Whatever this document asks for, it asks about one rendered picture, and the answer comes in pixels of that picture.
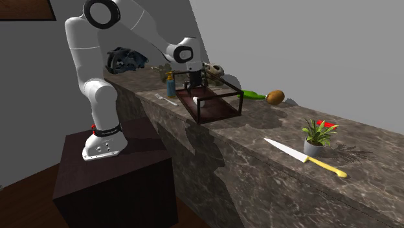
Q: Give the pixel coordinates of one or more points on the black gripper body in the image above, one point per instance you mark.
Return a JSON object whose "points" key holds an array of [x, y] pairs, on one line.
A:
{"points": [[195, 79]]}

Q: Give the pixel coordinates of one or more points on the small white cup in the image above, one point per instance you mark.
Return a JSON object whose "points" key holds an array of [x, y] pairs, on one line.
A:
{"points": [[199, 101]]}

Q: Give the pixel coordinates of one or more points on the dark robot stand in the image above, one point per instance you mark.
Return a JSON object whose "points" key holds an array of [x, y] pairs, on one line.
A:
{"points": [[110, 186]]}

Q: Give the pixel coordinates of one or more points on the grey green plant figure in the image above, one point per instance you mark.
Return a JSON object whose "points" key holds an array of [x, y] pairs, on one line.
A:
{"points": [[164, 72]]}

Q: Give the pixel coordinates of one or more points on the green bottle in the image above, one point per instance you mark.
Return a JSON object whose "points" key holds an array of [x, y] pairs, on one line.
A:
{"points": [[251, 94]]}

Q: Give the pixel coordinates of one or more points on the red object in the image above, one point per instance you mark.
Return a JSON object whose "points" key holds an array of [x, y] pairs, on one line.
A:
{"points": [[326, 124]]}

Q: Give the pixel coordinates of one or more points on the silver fork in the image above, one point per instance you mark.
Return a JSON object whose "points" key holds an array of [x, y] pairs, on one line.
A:
{"points": [[165, 99]]}

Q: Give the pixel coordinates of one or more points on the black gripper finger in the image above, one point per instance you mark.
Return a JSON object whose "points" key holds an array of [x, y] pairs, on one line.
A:
{"points": [[187, 87]]}

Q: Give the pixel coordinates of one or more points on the dark blue helmet shape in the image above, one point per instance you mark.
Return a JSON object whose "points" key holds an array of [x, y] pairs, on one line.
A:
{"points": [[124, 60]]}

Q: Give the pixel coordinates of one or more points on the blue soap dispenser bottle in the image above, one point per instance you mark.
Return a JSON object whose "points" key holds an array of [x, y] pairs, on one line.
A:
{"points": [[170, 86]]}

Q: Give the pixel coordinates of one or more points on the beige skull figure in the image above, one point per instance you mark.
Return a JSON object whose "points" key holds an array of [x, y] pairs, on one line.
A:
{"points": [[214, 72]]}

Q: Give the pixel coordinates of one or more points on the potted green plant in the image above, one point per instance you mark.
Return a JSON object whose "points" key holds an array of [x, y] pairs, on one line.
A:
{"points": [[315, 139]]}

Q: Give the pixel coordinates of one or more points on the brown kiwi fruit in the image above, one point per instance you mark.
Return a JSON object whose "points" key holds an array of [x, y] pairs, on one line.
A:
{"points": [[275, 97]]}

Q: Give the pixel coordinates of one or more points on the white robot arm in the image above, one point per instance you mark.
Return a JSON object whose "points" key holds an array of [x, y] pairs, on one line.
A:
{"points": [[94, 94]]}

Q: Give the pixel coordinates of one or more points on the dark framed wall picture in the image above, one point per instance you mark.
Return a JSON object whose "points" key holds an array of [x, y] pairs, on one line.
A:
{"points": [[25, 9]]}

